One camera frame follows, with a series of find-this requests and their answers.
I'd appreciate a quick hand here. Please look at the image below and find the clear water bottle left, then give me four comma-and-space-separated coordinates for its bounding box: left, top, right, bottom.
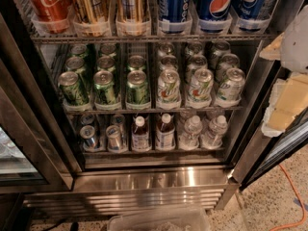
179, 115, 203, 151

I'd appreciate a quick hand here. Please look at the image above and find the green can front middle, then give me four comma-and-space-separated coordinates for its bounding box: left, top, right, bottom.
93, 70, 116, 105

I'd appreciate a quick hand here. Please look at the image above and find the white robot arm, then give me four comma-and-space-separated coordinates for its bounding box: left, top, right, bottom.
260, 6, 308, 138

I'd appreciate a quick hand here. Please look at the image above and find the silver can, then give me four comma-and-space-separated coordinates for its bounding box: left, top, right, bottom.
80, 125, 99, 149
106, 125, 123, 151

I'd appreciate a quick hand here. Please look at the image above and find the green can second row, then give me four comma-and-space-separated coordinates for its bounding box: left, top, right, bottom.
64, 56, 91, 92
127, 55, 146, 71
96, 56, 116, 74

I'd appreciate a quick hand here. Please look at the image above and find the orange power cable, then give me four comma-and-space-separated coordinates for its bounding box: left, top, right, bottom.
269, 163, 308, 231

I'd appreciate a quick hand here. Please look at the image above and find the white diet can right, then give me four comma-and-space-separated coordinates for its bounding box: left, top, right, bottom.
217, 67, 245, 101

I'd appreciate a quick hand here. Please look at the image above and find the gold orange soda can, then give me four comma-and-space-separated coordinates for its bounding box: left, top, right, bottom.
117, 0, 147, 23

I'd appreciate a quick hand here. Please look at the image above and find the clear water bottle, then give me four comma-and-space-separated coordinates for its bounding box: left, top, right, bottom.
201, 115, 228, 149
179, 115, 203, 151

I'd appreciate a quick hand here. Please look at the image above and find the green can second row left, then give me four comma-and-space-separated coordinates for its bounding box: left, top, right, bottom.
64, 56, 91, 92

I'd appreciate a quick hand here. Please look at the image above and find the green can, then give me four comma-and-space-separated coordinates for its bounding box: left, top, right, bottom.
126, 70, 149, 105
58, 71, 89, 106
93, 70, 116, 105

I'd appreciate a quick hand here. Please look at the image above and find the stainless steel fridge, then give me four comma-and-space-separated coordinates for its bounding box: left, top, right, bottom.
0, 0, 307, 218

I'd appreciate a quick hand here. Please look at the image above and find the silver can bottom left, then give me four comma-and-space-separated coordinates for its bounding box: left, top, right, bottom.
80, 125, 99, 149

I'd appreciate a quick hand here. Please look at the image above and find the gold can left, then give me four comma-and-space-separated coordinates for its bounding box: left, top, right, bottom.
73, 0, 108, 24

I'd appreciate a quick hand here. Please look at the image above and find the blue Pepsi can left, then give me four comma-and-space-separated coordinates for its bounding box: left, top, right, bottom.
159, 0, 190, 23

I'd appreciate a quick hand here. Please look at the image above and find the green can second row middle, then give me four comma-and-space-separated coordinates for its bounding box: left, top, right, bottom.
96, 56, 116, 74

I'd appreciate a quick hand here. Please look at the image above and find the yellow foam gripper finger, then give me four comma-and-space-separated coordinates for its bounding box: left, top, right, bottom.
261, 73, 308, 137
260, 34, 284, 61

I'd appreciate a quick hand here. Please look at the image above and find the green can second row right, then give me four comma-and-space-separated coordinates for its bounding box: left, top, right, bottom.
127, 55, 146, 71

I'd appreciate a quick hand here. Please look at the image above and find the white can second row middle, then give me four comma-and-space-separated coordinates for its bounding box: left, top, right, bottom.
185, 55, 208, 83

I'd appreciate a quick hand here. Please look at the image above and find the green can front left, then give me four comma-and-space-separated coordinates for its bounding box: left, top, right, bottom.
58, 71, 89, 106

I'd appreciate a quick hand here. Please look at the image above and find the clear water bottle right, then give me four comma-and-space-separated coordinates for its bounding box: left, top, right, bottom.
201, 115, 228, 149

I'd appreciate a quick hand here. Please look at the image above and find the green can front right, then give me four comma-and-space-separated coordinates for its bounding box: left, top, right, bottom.
126, 70, 149, 105

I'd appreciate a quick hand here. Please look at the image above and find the red Coca-Cola can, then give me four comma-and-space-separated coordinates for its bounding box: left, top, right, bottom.
30, 0, 68, 22

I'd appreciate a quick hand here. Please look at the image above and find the clear plastic bin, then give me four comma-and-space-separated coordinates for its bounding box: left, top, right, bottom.
107, 205, 212, 231

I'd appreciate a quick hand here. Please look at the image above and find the white diet can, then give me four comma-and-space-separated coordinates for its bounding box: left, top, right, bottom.
217, 67, 245, 101
158, 68, 180, 103
188, 67, 214, 102

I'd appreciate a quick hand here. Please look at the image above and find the brown tea bottle left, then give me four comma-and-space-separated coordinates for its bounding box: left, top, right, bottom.
132, 116, 151, 152

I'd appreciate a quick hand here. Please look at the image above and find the wire top shelf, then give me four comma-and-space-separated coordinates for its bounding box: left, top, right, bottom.
30, 32, 277, 45

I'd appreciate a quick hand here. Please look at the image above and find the white diet can left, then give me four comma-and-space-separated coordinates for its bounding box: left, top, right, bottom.
158, 68, 180, 103

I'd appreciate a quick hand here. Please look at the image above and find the brown tea bottle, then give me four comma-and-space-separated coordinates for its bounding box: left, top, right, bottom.
155, 114, 175, 151
132, 116, 151, 152

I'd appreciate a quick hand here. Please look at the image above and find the white diet can middle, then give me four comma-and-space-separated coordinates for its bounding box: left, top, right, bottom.
188, 67, 214, 102

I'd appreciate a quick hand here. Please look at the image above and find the blue Pepsi can middle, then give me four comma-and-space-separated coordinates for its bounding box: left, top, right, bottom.
198, 0, 231, 21

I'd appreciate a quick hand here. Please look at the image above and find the brown tea bottle right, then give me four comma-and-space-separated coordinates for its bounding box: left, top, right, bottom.
155, 114, 175, 151

